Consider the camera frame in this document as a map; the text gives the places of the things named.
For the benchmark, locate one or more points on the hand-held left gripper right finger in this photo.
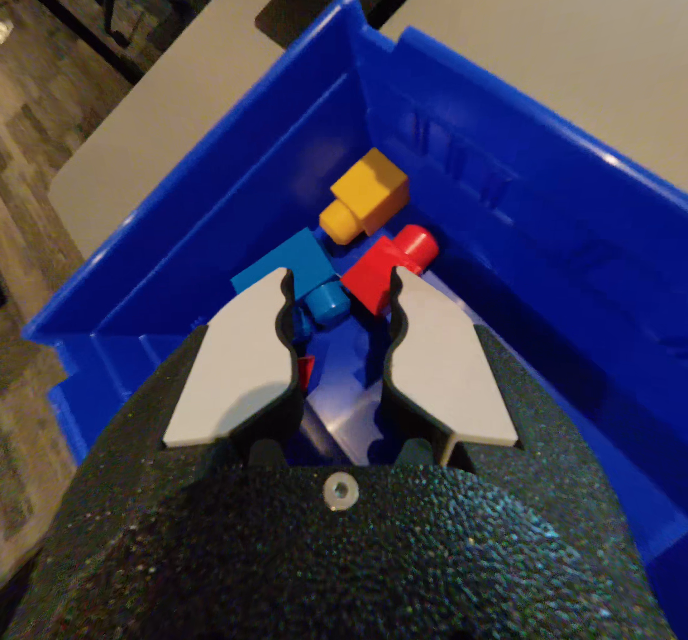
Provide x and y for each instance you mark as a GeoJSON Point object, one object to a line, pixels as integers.
{"type": "Point", "coordinates": [445, 366]}

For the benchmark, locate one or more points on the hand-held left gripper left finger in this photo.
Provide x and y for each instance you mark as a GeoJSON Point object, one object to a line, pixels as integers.
{"type": "Point", "coordinates": [236, 361]}

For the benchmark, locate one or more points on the red single-stud block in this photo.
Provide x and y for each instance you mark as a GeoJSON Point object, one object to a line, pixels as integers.
{"type": "Point", "coordinates": [376, 274]}

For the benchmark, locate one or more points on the blue plastic bin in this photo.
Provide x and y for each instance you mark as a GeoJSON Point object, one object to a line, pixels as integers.
{"type": "Point", "coordinates": [536, 221]}

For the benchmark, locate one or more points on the yellow single-stud block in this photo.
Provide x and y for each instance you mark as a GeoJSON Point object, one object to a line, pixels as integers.
{"type": "Point", "coordinates": [370, 189]}

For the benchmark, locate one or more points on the blue two-stud block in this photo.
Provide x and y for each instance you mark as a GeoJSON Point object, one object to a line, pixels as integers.
{"type": "Point", "coordinates": [300, 262]}

